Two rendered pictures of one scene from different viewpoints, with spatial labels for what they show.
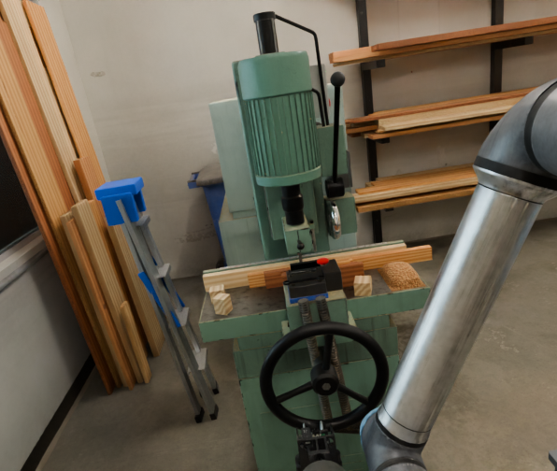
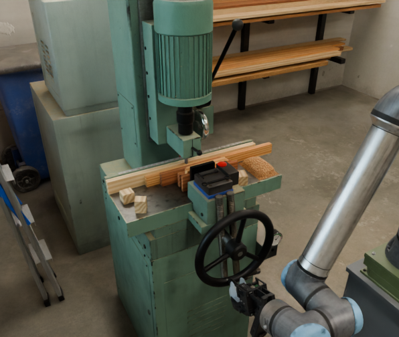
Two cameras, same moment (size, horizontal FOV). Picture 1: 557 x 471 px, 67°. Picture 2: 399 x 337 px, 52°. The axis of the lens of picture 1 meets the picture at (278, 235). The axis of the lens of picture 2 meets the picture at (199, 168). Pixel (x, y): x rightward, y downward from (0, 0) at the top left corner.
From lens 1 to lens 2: 0.56 m
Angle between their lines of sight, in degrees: 28
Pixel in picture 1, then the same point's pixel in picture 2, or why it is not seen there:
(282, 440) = (177, 299)
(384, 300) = (255, 187)
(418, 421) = (329, 264)
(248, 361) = (160, 245)
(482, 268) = (377, 175)
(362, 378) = not seen: hidden behind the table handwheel
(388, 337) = not seen: hidden behind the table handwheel
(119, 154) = not seen: outside the picture
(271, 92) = (191, 33)
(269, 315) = (180, 208)
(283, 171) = (192, 95)
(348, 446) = (219, 292)
